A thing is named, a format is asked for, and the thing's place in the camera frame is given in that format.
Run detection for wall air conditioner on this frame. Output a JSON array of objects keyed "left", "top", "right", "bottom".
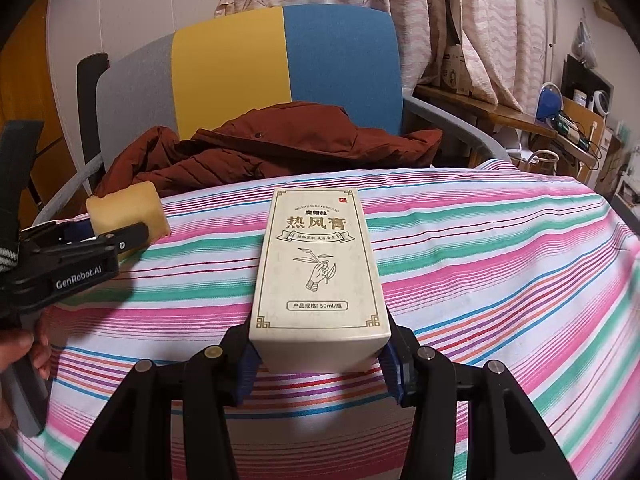
[{"left": 593, "top": 0, "right": 624, "bottom": 28}]

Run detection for wooden desk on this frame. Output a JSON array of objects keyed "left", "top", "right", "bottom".
[{"left": 413, "top": 84, "right": 597, "bottom": 167}]

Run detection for dark red jacket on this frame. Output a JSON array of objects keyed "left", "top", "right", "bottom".
[{"left": 94, "top": 102, "right": 442, "bottom": 197}]

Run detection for beige cardboard medicine box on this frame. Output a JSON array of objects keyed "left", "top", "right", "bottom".
[{"left": 248, "top": 188, "right": 390, "bottom": 374}]

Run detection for grey yellow blue chair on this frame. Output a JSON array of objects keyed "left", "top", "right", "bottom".
[{"left": 38, "top": 4, "right": 506, "bottom": 221}]

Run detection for black shelf unit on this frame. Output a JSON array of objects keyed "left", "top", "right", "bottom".
[{"left": 561, "top": 54, "right": 614, "bottom": 118}]

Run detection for striped pink green bedsheet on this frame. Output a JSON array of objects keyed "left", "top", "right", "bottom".
[{"left": 8, "top": 162, "right": 639, "bottom": 479}]

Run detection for yellow sponge block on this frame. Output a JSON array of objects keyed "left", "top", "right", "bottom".
[{"left": 86, "top": 182, "right": 171, "bottom": 247}]

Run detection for pink patterned curtain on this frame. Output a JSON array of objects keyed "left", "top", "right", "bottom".
[{"left": 216, "top": 0, "right": 546, "bottom": 113}]

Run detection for person's left hand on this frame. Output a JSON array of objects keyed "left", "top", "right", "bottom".
[{"left": 0, "top": 309, "right": 54, "bottom": 430}]

